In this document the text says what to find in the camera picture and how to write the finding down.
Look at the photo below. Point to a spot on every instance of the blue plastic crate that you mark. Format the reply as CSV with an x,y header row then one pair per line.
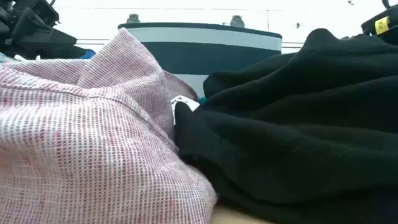
x,y
88,54

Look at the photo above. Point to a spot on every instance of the pink white checked shirt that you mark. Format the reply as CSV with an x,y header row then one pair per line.
x,y
77,140

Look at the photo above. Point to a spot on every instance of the navy white striped fabric basket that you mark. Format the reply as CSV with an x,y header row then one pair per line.
x,y
202,56

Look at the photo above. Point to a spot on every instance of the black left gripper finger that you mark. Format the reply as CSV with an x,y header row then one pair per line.
x,y
68,53

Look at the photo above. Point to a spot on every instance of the dark background fixture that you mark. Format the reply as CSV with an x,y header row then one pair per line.
x,y
133,18
237,21

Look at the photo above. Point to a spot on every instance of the large black hoodie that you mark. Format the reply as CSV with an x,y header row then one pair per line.
x,y
295,124

